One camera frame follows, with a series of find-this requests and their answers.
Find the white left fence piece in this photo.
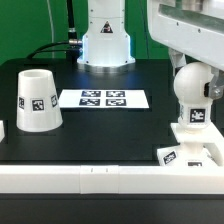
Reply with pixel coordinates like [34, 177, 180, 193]
[0, 120, 5, 142]

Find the white thin cable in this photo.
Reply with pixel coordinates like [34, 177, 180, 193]
[46, 0, 56, 59]

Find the white marker sheet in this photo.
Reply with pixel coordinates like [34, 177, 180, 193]
[59, 89, 149, 109]

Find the black thick cable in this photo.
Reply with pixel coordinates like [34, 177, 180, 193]
[26, 0, 84, 60]

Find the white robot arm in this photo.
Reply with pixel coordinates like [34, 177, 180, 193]
[78, 0, 224, 99]

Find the white lamp bulb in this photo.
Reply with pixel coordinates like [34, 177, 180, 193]
[174, 62, 213, 131]

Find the white lamp base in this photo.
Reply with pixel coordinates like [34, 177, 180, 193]
[157, 123, 224, 167]

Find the white front fence rail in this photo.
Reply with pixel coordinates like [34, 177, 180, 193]
[0, 165, 224, 194]

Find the white lamp shade cone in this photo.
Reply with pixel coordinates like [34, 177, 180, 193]
[16, 69, 63, 132]

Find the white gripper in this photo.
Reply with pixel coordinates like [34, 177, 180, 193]
[147, 0, 224, 100]

